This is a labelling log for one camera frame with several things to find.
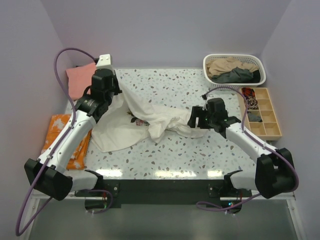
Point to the wooden compartment organizer tray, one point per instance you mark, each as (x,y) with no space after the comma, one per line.
(268,129)

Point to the aluminium rail frame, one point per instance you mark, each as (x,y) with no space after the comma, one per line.
(31,208)

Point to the white floral print t-shirt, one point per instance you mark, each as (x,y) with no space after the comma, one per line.
(131,119)

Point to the folded pink t-shirt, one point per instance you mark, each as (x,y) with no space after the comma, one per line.
(79,78)

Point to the white plastic laundry basket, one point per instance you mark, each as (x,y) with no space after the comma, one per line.
(242,57)

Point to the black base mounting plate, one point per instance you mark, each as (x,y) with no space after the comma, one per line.
(169,191)

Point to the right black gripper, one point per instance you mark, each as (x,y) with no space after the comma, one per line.
(197,116)

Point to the black white patterned socks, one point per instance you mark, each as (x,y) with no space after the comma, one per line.
(252,103)

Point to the beige garment in basket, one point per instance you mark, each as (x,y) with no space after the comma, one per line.
(219,66)

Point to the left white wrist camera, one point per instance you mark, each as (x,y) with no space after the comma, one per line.
(104,62)

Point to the dark grey garment in basket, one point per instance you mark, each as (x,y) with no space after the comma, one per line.
(238,76)

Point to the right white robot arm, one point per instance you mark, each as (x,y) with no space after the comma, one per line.
(274,167)

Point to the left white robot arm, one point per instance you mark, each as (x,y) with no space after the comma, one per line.
(46,174)

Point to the red black patterned socks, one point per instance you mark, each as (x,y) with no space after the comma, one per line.
(249,93)

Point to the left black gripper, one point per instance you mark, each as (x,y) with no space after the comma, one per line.
(115,83)

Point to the folded orange tie-dye t-shirt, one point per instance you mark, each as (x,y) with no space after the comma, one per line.
(56,125)

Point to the dark grey socks in tray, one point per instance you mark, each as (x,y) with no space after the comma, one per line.
(254,117)

